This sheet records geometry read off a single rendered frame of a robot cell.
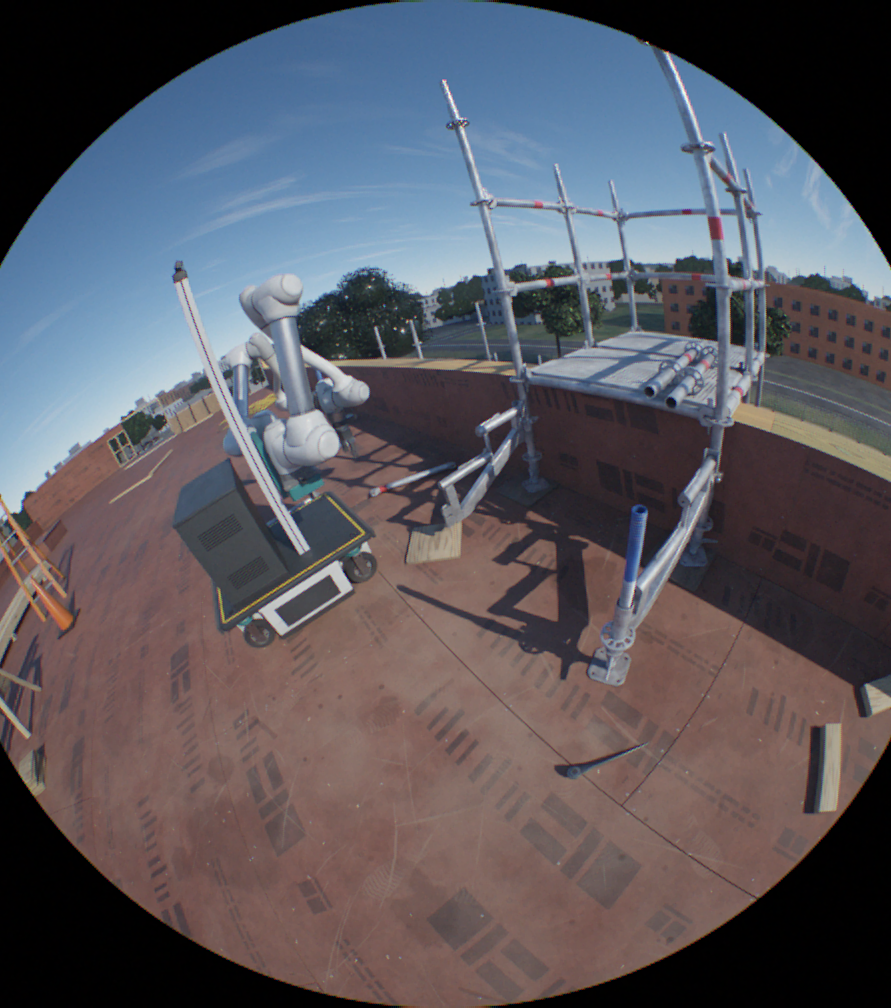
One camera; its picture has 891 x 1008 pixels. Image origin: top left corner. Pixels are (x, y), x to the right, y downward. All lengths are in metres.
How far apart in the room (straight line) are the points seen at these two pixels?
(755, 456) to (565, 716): 1.25
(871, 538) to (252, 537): 2.62
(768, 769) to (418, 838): 1.21
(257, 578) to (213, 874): 1.42
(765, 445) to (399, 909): 2.08
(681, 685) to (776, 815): 0.67
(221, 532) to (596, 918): 1.97
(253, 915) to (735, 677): 2.01
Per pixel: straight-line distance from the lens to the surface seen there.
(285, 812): 1.58
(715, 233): 1.36
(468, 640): 1.54
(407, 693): 1.49
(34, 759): 3.60
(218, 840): 1.80
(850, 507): 1.68
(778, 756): 1.54
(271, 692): 1.83
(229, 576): 1.72
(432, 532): 2.08
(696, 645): 1.57
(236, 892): 1.73
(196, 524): 1.60
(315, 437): 1.30
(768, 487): 1.67
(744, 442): 1.61
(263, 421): 1.96
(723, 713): 1.48
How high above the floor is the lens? 1.27
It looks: 33 degrees down
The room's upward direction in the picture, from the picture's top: 16 degrees counter-clockwise
